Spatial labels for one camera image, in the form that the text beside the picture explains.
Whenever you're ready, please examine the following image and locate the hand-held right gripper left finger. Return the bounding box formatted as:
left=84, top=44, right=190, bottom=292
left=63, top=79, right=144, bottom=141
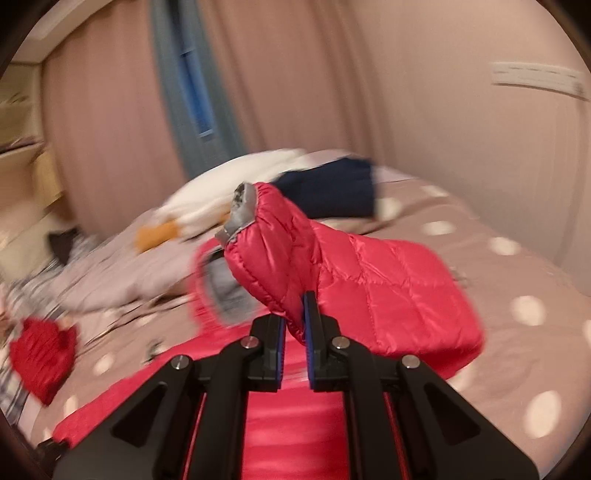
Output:
left=53, top=314, right=287, bottom=480

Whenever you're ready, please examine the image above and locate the pink curtain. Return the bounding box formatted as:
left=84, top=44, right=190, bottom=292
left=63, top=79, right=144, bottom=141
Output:
left=41, top=0, right=416, bottom=241

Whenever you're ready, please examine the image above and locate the polka dot bed cover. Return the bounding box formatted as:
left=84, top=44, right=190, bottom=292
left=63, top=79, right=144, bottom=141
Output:
left=0, top=150, right=591, bottom=462

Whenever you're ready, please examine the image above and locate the navy blue cloth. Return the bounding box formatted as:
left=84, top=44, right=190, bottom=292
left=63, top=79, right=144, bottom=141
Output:
left=274, top=158, right=377, bottom=220

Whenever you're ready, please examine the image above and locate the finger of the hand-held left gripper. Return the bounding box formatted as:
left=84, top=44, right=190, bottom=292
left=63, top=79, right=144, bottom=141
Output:
left=34, top=438, right=70, bottom=467

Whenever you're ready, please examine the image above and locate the light wooden shelf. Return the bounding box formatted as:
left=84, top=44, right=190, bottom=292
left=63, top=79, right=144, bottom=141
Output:
left=0, top=60, right=65, bottom=282

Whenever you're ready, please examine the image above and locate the grey lilac garment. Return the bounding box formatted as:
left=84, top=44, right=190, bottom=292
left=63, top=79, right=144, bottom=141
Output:
left=51, top=208, right=208, bottom=317

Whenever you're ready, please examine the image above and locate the blue-grey curtain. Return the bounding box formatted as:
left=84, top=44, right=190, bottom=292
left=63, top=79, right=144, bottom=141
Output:
left=150, top=0, right=246, bottom=182

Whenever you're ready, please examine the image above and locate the white air conditioner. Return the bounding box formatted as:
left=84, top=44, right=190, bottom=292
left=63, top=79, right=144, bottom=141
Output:
left=490, top=61, right=588, bottom=99

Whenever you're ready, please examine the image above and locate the red knit cloth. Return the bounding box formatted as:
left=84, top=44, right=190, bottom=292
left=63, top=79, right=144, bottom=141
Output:
left=9, top=316, right=79, bottom=407

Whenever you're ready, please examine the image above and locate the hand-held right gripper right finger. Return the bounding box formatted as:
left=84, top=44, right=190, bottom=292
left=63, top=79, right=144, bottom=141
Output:
left=302, top=291, right=539, bottom=480

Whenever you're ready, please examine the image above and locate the striped cloth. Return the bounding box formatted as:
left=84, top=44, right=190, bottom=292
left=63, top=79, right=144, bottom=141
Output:
left=0, top=249, right=93, bottom=416

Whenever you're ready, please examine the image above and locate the red puffer jacket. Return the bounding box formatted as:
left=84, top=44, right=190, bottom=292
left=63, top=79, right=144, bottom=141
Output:
left=53, top=181, right=485, bottom=480

